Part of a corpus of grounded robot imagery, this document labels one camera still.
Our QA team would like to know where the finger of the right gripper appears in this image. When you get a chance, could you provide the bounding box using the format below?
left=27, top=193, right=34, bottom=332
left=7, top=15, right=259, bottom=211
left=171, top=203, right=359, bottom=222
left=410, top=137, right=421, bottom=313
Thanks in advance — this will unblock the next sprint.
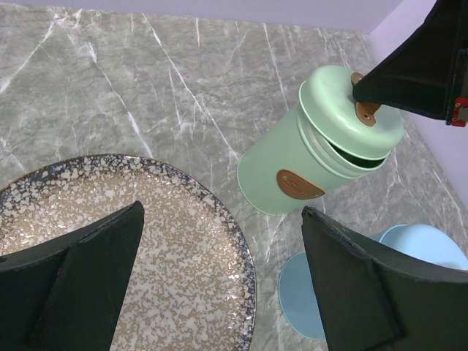
left=352, top=0, right=461, bottom=121

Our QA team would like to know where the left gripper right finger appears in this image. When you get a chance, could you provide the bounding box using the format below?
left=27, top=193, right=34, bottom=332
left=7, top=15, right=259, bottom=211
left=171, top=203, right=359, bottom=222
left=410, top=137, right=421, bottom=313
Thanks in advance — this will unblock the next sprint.
left=301, top=207, right=467, bottom=350

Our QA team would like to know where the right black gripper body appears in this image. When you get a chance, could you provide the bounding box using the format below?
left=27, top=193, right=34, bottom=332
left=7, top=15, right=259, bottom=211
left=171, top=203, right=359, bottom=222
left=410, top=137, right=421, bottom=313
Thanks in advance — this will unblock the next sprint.
left=445, top=1, right=467, bottom=127

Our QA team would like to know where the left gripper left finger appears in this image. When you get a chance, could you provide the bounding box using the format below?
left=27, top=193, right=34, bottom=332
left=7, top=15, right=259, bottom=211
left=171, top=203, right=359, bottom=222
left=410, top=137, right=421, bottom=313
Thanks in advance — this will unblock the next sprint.
left=1, top=202, right=145, bottom=350

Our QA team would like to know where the green lid brown handle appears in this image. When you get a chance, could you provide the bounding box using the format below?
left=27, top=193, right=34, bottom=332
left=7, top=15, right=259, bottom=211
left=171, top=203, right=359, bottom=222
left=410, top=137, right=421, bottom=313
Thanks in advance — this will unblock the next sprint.
left=299, top=66, right=404, bottom=160

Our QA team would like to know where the blue lid brown handle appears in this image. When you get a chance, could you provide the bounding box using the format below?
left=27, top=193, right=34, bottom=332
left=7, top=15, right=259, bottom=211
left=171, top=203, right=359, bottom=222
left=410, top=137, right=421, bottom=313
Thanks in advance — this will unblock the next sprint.
left=373, top=224, right=467, bottom=271

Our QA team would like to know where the blue cylindrical container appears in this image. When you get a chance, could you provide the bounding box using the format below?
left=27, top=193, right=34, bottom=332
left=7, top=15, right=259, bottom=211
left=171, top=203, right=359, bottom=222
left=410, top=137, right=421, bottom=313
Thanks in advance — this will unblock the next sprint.
left=278, top=252, right=325, bottom=340

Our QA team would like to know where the speckled ceramic plate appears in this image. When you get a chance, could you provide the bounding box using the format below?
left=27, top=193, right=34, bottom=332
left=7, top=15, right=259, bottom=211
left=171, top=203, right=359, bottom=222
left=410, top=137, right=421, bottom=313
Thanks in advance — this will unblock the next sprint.
left=1, top=154, right=256, bottom=350

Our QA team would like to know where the green cylindrical container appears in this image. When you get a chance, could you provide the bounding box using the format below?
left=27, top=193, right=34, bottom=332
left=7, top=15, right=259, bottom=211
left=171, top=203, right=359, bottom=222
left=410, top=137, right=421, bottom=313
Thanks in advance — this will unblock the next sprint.
left=237, top=111, right=386, bottom=216

